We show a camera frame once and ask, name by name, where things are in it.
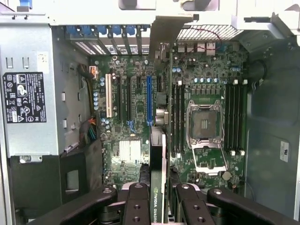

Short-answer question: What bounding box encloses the long black expansion slot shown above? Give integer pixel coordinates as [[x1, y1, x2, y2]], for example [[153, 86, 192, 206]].
[[116, 76, 123, 121], [126, 76, 132, 121]]

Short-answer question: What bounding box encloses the silver chipset heatsink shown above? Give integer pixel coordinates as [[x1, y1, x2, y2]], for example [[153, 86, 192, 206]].
[[119, 140, 142, 162]]

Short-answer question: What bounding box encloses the black power supply label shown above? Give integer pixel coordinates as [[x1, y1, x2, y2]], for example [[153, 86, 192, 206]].
[[2, 72, 47, 124]]

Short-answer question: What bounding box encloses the power cable bundle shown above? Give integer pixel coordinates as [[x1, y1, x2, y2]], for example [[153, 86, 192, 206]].
[[78, 63, 103, 147]]

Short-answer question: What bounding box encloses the grey power supply unit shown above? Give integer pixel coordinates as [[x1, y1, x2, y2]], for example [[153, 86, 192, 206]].
[[0, 23, 60, 158]]

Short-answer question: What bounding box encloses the white expansion slot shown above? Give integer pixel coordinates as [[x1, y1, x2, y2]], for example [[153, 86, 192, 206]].
[[105, 74, 113, 118]]

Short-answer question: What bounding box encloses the thin red wire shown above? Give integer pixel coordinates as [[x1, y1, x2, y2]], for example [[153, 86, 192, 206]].
[[196, 26, 223, 52]]

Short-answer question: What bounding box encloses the black RAM slot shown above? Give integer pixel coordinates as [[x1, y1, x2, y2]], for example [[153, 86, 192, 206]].
[[224, 83, 230, 152], [240, 79, 248, 157], [180, 84, 186, 155], [176, 81, 181, 158], [172, 83, 177, 157], [235, 79, 240, 152], [229, 81, 235, 157]]

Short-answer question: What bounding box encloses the blue expansion slot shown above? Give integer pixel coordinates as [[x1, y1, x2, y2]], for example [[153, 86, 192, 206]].
[[146, 75, 153, 127]]

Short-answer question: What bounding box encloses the white case sticker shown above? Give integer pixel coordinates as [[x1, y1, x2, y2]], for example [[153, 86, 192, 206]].
[[279, 140, 292, 163]]

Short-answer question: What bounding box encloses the grey metal PC case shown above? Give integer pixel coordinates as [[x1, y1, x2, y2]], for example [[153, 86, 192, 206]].
[[0, 0, 300, 225]]

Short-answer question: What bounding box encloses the black plastic disk bay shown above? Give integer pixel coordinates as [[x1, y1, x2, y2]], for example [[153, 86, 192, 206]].
[[10, 142, 104, 218]]

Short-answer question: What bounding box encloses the metal CPU socket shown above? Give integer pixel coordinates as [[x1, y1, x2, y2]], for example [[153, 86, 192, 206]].
[[186, 99, 226, 146]]

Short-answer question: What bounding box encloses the green motherboard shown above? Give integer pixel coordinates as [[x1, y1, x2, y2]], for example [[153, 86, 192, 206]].
[[89, 42, 249, 188]]

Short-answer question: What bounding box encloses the black case fan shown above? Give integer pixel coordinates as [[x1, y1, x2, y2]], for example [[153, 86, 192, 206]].
[[247, 59, 268, 81]]

